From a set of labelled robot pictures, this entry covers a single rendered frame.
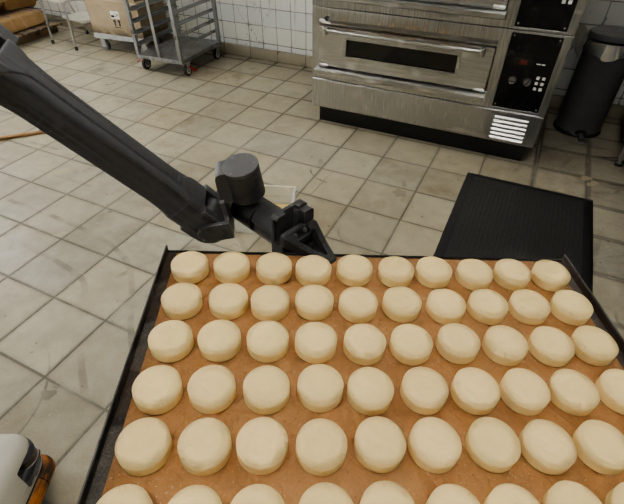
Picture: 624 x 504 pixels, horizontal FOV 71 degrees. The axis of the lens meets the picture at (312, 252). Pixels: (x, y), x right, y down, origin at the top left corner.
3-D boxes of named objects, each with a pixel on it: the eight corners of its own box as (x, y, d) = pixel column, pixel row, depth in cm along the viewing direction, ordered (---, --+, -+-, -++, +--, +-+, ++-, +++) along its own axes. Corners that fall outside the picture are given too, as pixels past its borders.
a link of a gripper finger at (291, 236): (346, 273, 69) (303, 246, 74) (350, 239, 65) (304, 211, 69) (317, 296, 66) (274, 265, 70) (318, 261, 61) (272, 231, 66)
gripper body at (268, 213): (308, 252, 74) (278, 232, 77) (310, 202, 67) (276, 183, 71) (280, 271, 70) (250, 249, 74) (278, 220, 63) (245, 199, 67)
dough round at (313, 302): (324, 327, 55) (326, 316, 54) (288, 314, 57) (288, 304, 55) (337, 300, 59) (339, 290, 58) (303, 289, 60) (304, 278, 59)
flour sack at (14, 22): (-3, 39, 437) (-11, 23, 428) (-33, 35, 449) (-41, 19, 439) (53, 21, 488) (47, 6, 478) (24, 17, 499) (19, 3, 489)
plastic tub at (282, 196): (234, 233, 227) (230, 207, 216) (243, 208, 243) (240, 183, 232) (292, 236, 225) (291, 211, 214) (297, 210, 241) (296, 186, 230)
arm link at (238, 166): (203, 207, 78) (201, 244, 72) (181, 154, 69) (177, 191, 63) (269, 196, 78) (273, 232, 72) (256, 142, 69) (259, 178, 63)
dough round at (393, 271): (369, 275, 63) (371, 264, 62) (392, 260, 66) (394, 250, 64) (396, 295, 60) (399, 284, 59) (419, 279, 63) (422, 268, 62)
